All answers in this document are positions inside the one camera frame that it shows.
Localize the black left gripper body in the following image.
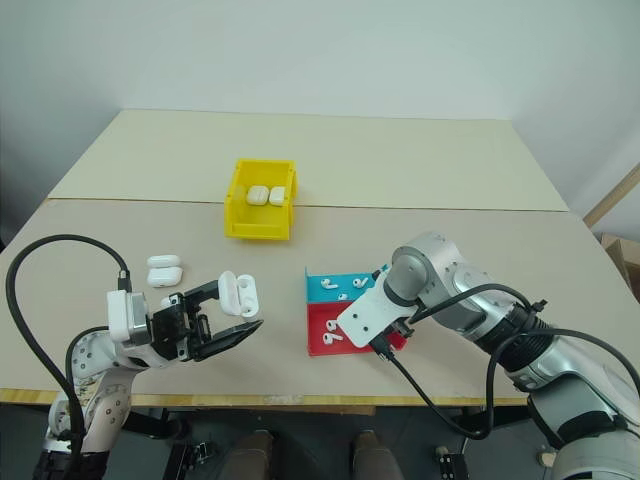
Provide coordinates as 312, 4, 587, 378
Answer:
149, 293, 212, 362

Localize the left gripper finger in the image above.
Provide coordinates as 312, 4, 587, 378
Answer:
193, 320, 265, 363
181, 278, 222, 308

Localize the yellow plastic bin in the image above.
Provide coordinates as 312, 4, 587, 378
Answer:
222, 158, 300, 242

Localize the red earbud tray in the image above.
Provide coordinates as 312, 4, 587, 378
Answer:
305, 300, 409, 358

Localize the blue earbud tray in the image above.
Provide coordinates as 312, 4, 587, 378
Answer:
304, 266, 382, 305

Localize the cardboard box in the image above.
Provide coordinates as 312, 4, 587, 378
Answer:
599, 231, 640, 304

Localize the wooden beam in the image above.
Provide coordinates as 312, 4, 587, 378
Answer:
583, 175, 640, 229

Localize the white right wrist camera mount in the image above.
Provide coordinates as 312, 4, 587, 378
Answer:
336, 263, 417, 349

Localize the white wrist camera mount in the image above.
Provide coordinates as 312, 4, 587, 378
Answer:
336, 263, 417, 349
106, 289, 151, 347

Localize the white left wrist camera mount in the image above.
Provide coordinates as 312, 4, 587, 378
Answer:
106, 289, 151, 347

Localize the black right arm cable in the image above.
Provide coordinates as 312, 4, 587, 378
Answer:
371, 283, 640, 442

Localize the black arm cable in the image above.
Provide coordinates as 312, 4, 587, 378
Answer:
4, 233, 133, 480
371, 283, 640, 442

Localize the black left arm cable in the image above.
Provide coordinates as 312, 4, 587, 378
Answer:
4, 233, 133, 480

